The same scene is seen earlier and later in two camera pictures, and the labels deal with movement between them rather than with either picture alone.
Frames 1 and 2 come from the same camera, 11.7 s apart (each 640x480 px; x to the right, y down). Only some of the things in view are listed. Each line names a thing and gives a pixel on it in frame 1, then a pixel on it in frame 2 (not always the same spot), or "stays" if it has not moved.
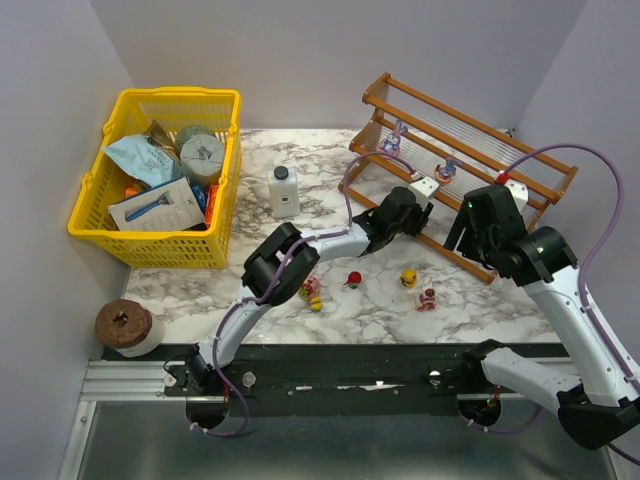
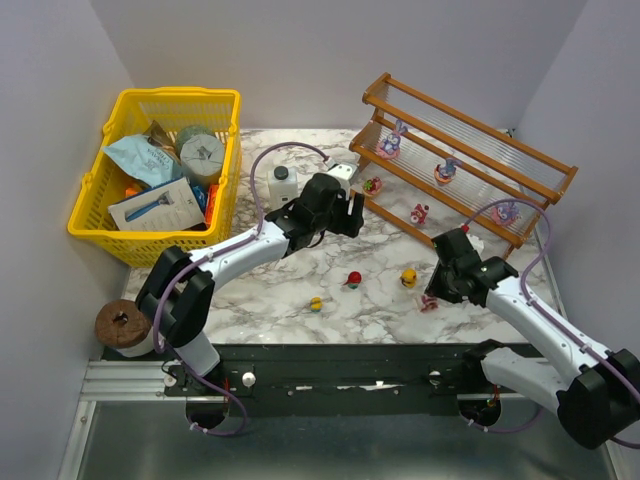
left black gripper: x=420 y=215 -> x=347 y=214
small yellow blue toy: x=315 y=304 stays
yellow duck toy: x=408 y=277 stays
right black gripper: x=473 y=220 -> x=441 y=282
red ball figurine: x=354 y=279 stays
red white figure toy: x=429 y=301 stays
